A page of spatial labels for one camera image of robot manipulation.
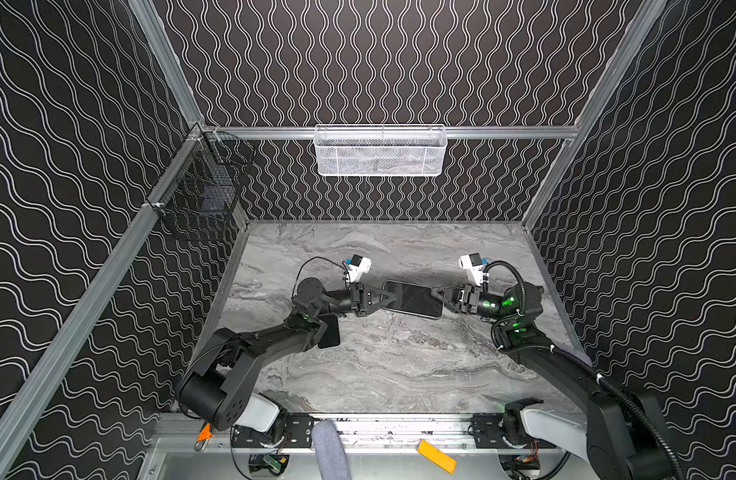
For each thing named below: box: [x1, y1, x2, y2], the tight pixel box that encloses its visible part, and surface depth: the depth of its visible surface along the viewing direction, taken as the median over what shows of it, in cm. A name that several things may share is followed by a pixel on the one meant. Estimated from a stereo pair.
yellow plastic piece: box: [417, 440, 457, 475], surface depth 72 cm
